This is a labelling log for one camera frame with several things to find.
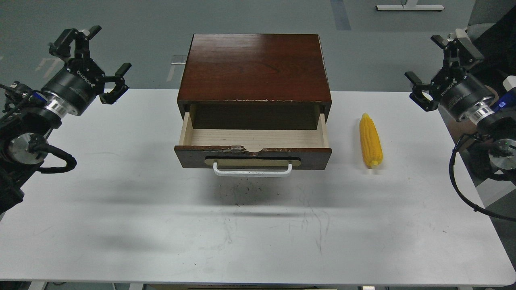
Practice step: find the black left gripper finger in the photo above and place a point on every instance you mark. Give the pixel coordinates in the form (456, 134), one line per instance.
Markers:
(73, 44)
(120, 86)

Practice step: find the dark wooden drawer cabinet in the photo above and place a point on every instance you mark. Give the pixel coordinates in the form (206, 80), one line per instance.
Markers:
(264, 68)

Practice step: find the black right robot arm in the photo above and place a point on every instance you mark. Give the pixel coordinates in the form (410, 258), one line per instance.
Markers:
(492, 152)

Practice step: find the white table base bar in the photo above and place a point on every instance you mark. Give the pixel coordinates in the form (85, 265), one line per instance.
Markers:
(409, 5)

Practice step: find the wooden drawer with white handle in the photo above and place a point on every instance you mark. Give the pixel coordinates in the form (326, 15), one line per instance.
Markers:
(255, 138)

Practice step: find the yellow corn cob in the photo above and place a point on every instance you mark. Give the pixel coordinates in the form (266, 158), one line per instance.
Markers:
(371, 149)

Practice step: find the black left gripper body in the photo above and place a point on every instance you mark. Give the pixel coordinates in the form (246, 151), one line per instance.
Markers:
(76, 84)

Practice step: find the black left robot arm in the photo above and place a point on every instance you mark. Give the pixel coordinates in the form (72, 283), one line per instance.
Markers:
(29, 115)

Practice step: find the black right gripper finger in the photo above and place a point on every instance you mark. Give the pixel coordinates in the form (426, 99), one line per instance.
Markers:
(459, 53)
(417, 95)

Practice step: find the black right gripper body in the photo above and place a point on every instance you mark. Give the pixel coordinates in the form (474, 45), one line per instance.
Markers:
(459, 94)

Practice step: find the white office chair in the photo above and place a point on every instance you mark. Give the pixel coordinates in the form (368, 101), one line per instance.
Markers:
(492, 30)

